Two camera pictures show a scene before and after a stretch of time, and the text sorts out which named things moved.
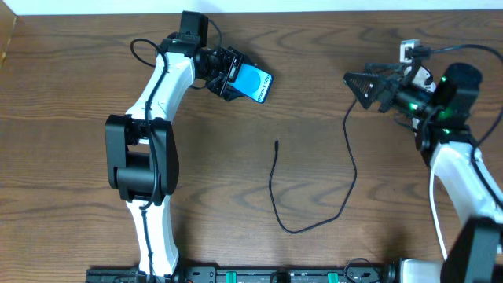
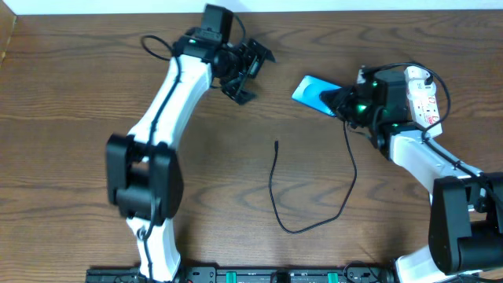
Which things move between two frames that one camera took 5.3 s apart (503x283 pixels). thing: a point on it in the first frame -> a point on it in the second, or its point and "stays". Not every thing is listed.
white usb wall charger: [424, 79] stays
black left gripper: [226, 73] -> [244, 70]
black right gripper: [384, 91] -> [346, 104]
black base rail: [250, 274] stays
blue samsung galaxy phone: [251, 79] -> [308, 93]
